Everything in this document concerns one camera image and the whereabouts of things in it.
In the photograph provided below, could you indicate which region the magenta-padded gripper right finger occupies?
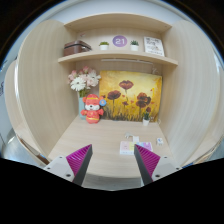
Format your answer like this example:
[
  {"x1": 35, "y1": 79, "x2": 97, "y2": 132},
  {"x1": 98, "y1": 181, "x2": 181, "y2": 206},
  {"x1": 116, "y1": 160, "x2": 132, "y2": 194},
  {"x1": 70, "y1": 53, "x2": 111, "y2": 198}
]
[{"x1": 133, "y1": 143, "x2": 183, "y2": 186}]

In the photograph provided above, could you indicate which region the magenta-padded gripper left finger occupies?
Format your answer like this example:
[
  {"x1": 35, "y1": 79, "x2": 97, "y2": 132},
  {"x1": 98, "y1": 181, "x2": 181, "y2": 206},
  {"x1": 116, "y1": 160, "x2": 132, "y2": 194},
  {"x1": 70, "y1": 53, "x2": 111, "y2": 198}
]
[{"x1": 43, "y1": 143, "x2": 94, "y2": 187}]

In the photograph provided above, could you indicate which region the pastel multicolour power strip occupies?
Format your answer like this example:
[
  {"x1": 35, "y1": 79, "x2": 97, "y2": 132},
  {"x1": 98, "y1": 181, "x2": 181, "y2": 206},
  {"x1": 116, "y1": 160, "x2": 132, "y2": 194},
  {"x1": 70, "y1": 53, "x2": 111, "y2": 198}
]
[{"x1": 119, "y1": 140, "x2": 154, "y2": 156}]

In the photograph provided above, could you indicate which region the small plant in white pot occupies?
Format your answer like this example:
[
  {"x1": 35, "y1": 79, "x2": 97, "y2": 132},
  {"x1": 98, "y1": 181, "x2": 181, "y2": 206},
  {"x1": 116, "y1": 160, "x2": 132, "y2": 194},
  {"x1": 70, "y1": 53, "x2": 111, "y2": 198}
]
[{"x1": 142, "y1": 111, "x2": 151, "y2": 127}]

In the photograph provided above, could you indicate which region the red plush toy figure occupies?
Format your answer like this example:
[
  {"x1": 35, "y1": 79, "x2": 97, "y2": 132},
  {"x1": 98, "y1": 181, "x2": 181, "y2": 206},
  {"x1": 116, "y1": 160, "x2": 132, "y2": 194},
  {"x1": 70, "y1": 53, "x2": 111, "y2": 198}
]
[{"x1": 80, "y1": 93, "x2": 108, "y2": 125}]

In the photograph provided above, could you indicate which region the pale blue vase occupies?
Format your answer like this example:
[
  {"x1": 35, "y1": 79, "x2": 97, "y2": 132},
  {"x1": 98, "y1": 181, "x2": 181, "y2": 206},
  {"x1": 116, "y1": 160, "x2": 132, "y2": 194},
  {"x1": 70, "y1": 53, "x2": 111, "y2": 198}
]
[{"x1": 78, "y1": 96, "x2": 87, "y2": 120}]

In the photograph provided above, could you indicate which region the yellow poppy flower painting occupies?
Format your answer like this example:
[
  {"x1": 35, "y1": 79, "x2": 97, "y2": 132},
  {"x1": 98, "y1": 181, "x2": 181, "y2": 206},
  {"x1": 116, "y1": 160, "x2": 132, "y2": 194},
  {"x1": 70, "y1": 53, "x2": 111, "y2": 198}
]
[{"x1": 98, "y1": 69, "x2": 163, "y2": 123}]

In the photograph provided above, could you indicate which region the pink and white flower bouquet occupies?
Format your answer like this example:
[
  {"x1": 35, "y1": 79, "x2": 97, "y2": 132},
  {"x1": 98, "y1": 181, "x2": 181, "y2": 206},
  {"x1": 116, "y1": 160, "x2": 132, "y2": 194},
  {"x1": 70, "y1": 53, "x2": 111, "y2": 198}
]
[{"x1": 67, "y1": 65, "x2": 102, "y2": 98}]

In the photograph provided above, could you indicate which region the white light bar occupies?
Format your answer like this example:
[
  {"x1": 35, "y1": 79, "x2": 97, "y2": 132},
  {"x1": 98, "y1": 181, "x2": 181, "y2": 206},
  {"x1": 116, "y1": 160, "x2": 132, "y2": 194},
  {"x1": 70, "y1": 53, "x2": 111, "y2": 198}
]
[{"x1": 100, "y1": 58, "x2": 154, "y2": 65}]

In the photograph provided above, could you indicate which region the light wooden shelf unit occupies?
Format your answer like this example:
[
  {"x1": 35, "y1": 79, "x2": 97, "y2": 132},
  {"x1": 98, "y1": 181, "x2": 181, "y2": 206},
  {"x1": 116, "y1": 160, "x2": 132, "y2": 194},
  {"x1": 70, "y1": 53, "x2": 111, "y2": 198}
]
[{"x1": 57, "y1": 13, "x2": 179, "y2": 67}]

